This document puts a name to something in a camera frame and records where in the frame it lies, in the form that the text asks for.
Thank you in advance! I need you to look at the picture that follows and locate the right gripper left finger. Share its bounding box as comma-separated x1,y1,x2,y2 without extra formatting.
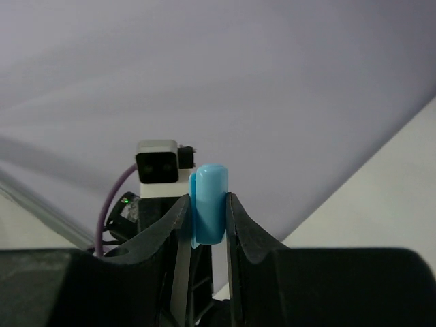
1,196,191,326

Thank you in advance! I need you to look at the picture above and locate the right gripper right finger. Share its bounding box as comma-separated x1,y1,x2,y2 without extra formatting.
226,193,435,326

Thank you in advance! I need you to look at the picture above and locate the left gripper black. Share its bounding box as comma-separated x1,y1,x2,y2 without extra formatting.
104,185,214,327

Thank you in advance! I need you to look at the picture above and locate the blue marker cap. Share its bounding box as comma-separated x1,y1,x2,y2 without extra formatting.
189,164,228,249

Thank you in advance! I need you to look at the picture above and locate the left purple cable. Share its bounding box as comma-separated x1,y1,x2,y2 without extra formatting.
93,164,139,256

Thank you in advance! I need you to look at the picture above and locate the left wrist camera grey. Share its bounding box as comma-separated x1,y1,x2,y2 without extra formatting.
136,139,178,184

